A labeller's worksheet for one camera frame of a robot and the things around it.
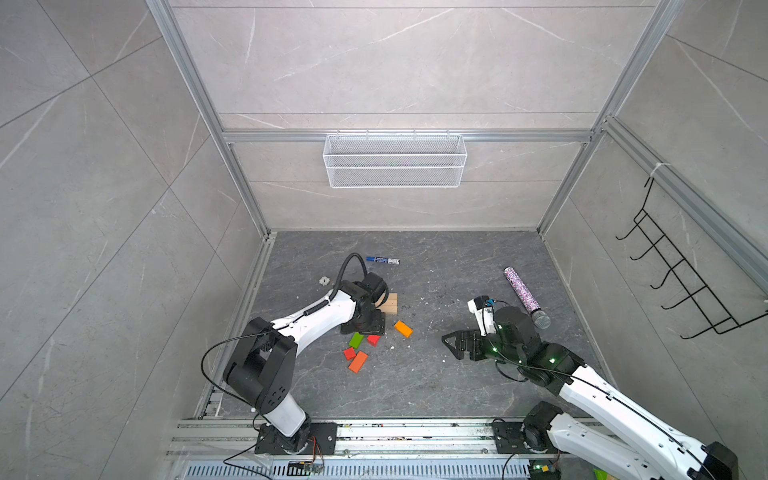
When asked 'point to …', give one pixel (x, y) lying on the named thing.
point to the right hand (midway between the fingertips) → (454, 335)
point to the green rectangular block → (356, 340)
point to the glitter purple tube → (540, 318)
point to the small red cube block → (349, 353)
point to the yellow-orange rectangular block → (403, 328)
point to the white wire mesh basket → (394, 160)
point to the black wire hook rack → (715, 314)
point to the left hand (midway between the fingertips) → (369, 322)
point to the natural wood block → (391, 307)
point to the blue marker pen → (383, 260)
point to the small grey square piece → (324, 280)
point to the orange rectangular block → (358, 362)
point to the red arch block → (373, 339)
